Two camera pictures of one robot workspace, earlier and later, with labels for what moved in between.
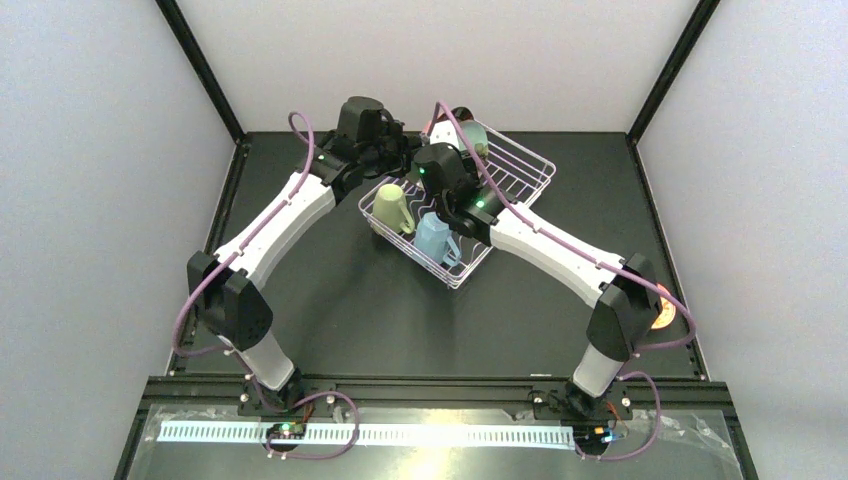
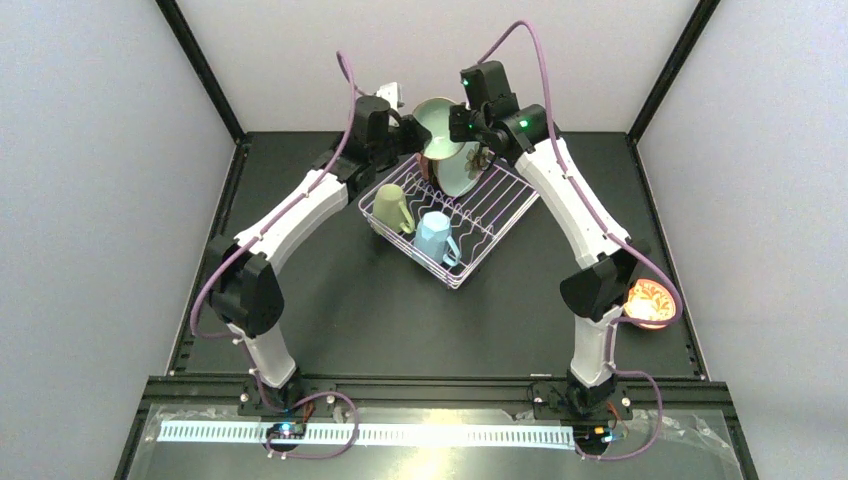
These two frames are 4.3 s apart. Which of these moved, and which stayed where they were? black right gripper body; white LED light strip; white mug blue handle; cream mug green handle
Moved: black right gripper body
Stayed: white LED light strip; white mug blue handle; cream mug green handle
